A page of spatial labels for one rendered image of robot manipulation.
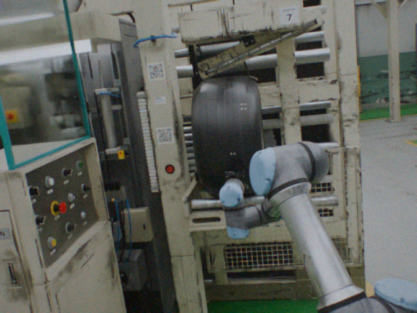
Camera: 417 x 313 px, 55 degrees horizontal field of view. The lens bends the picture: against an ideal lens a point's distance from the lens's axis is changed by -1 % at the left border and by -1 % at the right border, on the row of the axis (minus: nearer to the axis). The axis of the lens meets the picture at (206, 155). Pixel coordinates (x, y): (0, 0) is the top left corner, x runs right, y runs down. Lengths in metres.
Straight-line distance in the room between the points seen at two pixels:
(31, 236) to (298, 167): 0.82
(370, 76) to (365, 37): 1.04
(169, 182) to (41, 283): 0.78
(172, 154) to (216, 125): 0.33
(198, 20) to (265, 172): 1.21
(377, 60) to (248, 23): 9.85
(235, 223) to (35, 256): 0.64
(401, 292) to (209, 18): 1.50
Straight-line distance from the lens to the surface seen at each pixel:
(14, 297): 1.47
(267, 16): 2.05
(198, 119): 1.65
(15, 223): 1.36
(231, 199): 1.34
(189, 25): 2.07
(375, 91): 11.79
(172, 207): 1.94
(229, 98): 1.67
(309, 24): 2.19
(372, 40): 11.81
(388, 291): 1.04
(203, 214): 1.81
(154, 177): 1.92
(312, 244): 0.98
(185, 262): 2.04
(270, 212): 1.38
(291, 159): 1.03
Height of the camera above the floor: 1.48
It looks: 12 degrees down
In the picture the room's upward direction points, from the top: 7 degrees counter-clockwise
